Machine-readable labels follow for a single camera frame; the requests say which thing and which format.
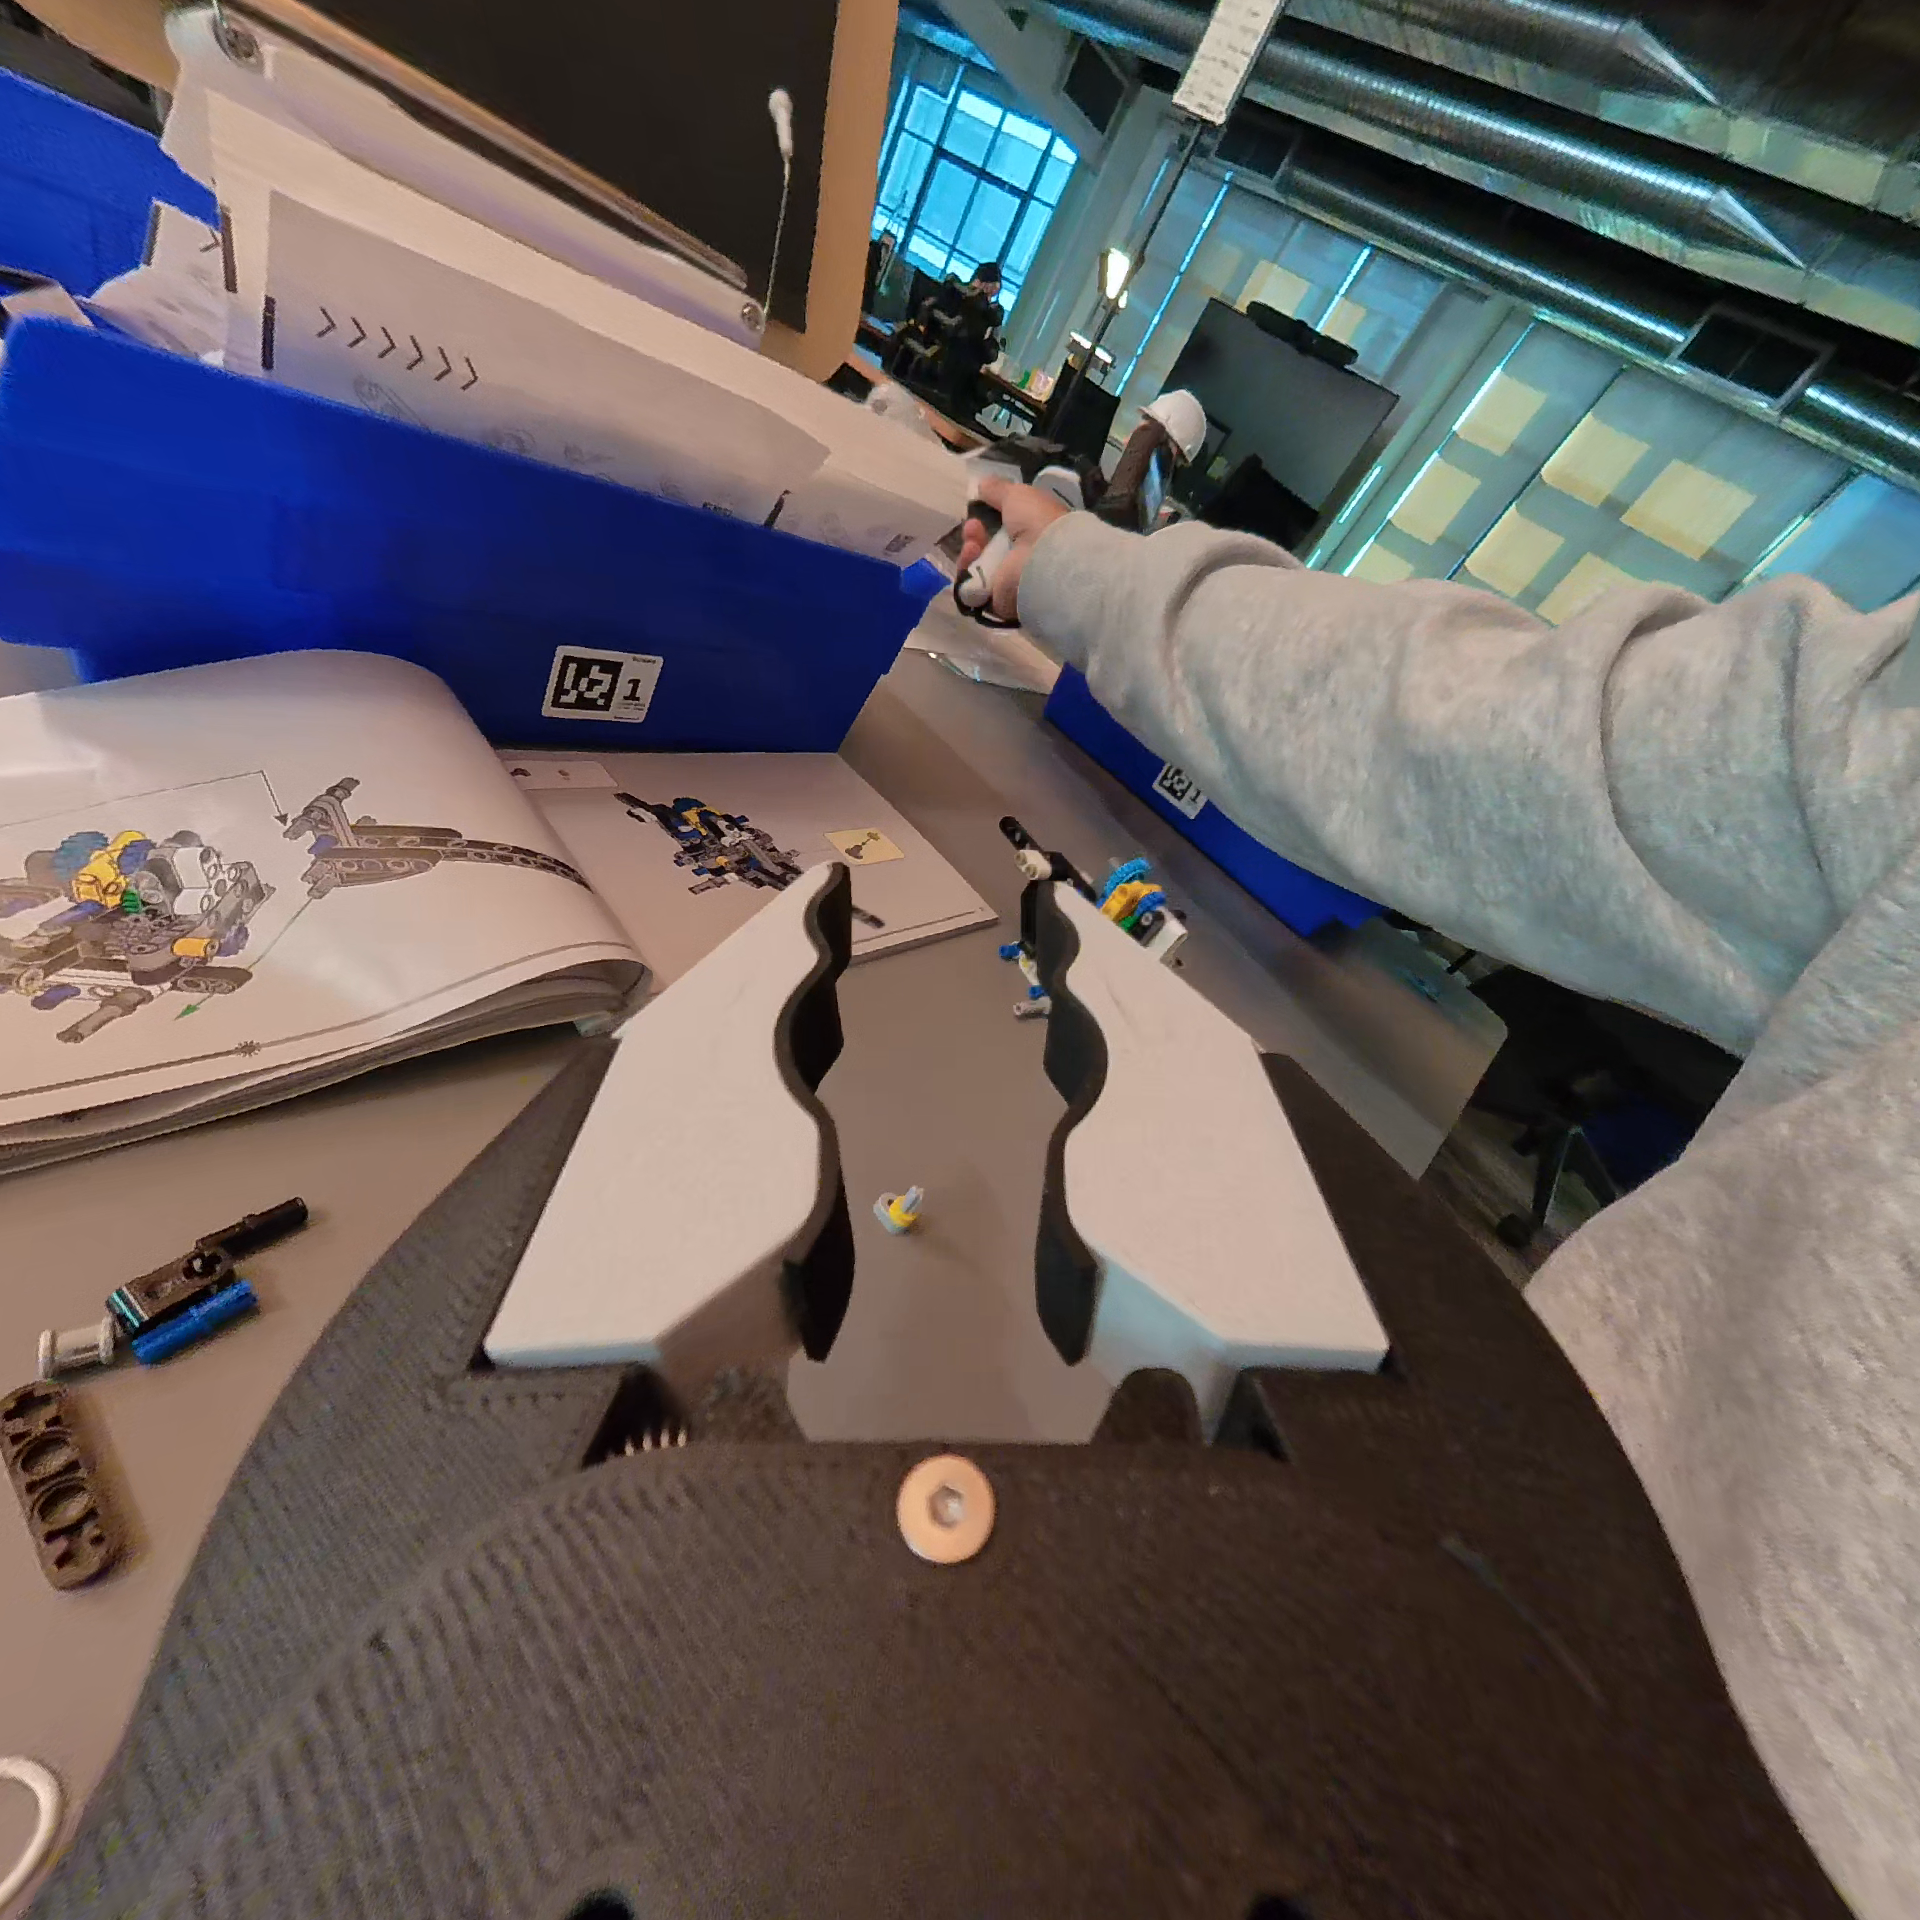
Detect white cardboard box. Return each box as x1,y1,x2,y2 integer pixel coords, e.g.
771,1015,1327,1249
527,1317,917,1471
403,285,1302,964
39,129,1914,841
151,0,991,557

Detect short black lego beam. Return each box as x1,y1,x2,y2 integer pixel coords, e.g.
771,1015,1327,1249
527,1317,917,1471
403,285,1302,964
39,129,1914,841
0,1380,132,1593

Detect white hanging sign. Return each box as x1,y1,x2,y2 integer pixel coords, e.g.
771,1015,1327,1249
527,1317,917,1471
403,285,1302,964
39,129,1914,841
1170,0,1285,120

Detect person's right forearm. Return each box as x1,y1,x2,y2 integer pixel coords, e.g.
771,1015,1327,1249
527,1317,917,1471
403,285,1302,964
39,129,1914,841
1017,508,1801,1052

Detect small black blue lego assembly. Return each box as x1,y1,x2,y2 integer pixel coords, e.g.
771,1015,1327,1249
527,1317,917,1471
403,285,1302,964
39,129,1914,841
37,1198,313,1374

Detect small blue storage bin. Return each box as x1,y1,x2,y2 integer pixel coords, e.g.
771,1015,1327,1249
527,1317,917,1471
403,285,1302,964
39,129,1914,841
1043,660,1383,938

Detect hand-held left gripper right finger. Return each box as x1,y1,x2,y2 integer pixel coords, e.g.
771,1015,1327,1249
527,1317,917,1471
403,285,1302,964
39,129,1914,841
1031,880,1395,1445

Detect person's right hand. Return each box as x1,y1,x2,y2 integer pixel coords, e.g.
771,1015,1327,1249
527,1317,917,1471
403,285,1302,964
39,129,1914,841
991,473,1089,584

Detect black board wooden frame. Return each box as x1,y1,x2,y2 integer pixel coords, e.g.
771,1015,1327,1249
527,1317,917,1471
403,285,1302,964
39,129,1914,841
164,0,902,383

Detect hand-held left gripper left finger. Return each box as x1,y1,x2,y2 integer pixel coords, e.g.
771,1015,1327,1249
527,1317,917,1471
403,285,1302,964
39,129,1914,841
479,860,859,1374

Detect open lego instruction booklet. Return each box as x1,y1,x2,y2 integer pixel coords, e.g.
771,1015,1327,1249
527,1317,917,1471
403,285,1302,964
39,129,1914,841
0,648,999,1180

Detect multicoloured lego gear model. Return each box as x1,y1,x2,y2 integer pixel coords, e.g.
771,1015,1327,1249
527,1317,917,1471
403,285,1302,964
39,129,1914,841
997,814,1191,1022

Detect black television screen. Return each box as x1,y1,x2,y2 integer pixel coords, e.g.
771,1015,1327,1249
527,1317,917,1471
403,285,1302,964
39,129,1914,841
1162,298,1403,518

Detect white cord loop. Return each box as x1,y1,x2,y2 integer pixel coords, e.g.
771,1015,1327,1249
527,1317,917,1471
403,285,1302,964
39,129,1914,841
0,1756,68,1876

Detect large blue storage bin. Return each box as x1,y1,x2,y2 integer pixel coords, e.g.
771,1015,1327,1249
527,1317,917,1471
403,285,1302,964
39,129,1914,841
0,66,953,752

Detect person's grey sweatshirt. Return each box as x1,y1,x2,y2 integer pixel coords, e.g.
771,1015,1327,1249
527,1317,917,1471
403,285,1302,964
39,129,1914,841
1523,569,1920,1920

